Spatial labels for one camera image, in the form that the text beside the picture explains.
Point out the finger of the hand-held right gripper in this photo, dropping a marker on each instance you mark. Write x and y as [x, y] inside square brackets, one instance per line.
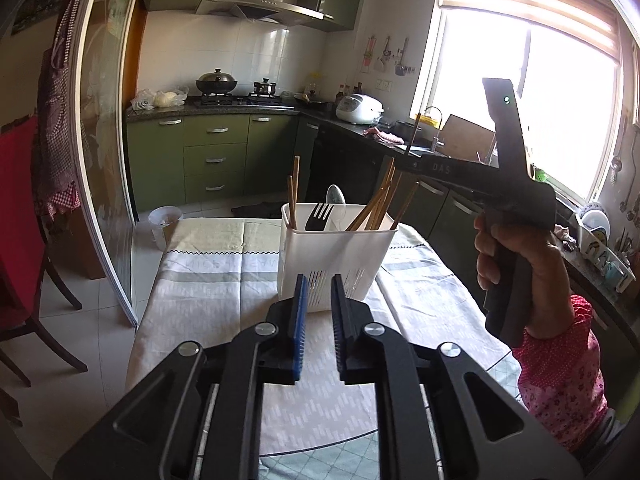
[412, 165]

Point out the sliding glass door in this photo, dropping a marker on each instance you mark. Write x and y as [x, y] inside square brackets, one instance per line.
[102, 110]

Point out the dark green counter cabinets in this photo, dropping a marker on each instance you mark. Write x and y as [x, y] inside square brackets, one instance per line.
[350, 165]

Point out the red checked cloth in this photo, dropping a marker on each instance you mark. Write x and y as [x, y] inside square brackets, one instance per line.
[382, 136]

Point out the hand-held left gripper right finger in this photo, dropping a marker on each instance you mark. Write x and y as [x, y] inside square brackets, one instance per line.
[338, 325]

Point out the person's right hand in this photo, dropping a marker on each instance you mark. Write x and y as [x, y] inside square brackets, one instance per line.
[550, 280]

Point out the hanging kitchen tools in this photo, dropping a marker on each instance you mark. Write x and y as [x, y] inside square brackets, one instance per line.
[387, 55]

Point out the small steel faucet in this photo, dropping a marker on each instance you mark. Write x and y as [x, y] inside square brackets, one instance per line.
[436, 130]

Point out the person's right forearm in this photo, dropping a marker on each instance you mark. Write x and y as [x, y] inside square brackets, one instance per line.
[560, 385]

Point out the black fork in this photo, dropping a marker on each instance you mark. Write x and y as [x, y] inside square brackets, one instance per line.
[320, 217]

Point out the kitchen window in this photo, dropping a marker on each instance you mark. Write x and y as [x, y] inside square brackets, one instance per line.
[550, 110]

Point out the green drawer cabinet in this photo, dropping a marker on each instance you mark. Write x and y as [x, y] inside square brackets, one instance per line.
[215, 160]

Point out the condiment bottles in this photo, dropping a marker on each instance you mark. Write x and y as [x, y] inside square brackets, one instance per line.
[347, 92]

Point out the striped window blind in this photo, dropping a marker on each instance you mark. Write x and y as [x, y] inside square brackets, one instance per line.
[525, 10]

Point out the white rice cooker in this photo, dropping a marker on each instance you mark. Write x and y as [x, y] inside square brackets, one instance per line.
[357, 110]

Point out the small black pot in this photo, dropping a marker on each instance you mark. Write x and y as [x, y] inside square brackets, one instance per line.
[264, 89]

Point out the gas stove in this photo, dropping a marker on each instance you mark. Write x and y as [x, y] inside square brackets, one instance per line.
[240, 101]

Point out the long wooden chopstick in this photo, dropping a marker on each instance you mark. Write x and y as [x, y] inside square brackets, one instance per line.
[296, 185]
[291, 200]

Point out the translucent plastic spoon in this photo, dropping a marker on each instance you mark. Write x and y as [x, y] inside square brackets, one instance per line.
[335, 195]

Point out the dark wall poster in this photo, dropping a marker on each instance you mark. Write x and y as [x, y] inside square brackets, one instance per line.
[40, 5]

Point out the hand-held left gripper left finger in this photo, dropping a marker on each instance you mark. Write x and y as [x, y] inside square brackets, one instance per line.
[300, 325]

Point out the black wok with lid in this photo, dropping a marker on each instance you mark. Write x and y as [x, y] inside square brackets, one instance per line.
[216, 84]

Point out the quilted light green table cover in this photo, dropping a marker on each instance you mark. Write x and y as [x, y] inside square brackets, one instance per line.
[320, 460]

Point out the red wooden chair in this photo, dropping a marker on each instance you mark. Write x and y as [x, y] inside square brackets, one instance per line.
[20, 200]

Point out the black frying pan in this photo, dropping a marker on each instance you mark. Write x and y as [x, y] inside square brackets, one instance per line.
[315, 104]

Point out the brown cutting board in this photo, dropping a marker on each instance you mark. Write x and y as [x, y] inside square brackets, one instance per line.
[467, 140]

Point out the white plastic utensil basket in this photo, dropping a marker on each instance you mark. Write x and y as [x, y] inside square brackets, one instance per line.
[330, 250]

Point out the dish drying rack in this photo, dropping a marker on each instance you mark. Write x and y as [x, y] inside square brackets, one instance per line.
[602, 255]

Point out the white trash bin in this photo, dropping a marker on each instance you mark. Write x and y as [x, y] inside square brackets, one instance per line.
[165, 225]

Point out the checked apron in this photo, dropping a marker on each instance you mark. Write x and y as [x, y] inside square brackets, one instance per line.
[62, 135]

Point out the white plastic bags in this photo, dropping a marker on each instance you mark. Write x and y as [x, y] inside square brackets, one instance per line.
[160, 99]

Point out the bunch of wooden chopsticks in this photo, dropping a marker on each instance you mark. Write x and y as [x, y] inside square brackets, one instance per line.
[372, 210]

